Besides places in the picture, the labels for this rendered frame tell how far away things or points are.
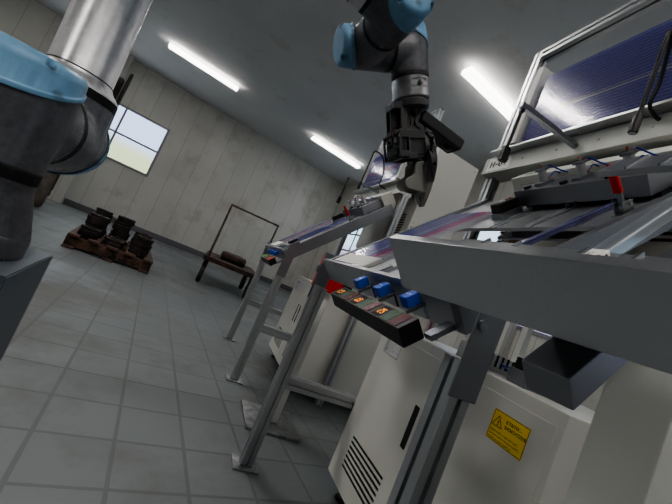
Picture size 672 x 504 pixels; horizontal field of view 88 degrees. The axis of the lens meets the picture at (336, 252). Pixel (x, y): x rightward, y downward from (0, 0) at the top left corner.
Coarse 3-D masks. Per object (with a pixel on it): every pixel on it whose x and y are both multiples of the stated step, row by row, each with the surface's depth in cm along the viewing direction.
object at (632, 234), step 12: (660, 204) 35; (648, 216) 33; (660, 216) 32; (624, 228) 32; (636, 228) 31; (648, 228) 31; (612, 240) 30; (624, 240) 30; (636, 240) 31; (612, 252) 29
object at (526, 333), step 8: (664, 232) 90; (504, 240) 139; (520, 240) 132; (656, 240) 91; (664, 240) 90; (640, 248) 94; (648, 248) 92; (656, 248) 91; (664, 248) 89; (656, 256) 90; (528, 328) 146; (464, 336) 138; (520, 336) 148; (528, 336) 146; (520, 344) 146; (520, 352) 145; (512, 360) 146
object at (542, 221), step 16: (480, 208) 129; (528, 208) 104; (544, 208) 97; (560, 208) 92; (576, 208) 86; (592, 208) 82; (480, 224) 103; (496, 224) 96; (512, 224) 91; (528, 224) 85; (544, 224) 82; (592, 224) 71; (544, 240) 86; (560, 240) 82
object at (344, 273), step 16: (336, 272) 108; (352, 272) 94; (368, 272) 83; (384, 272) 77; (400, 288) 70; (400, 304) 72; (432, 304) 60; (448, 304) 55; (432, 320) 62; (448, 320) 57
